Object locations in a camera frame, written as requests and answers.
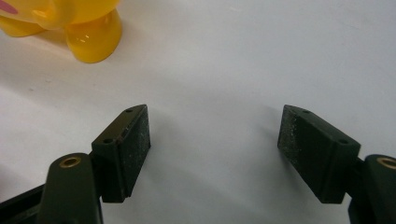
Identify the yellow plastic toy figure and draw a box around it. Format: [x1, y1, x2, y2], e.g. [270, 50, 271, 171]
[0, 0, 123, 64]

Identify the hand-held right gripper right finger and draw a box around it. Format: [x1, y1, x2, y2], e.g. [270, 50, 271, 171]
[276, 104, 396, 224]

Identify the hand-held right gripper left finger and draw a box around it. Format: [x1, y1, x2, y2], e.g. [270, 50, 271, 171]
[36, 104, 152, 224]

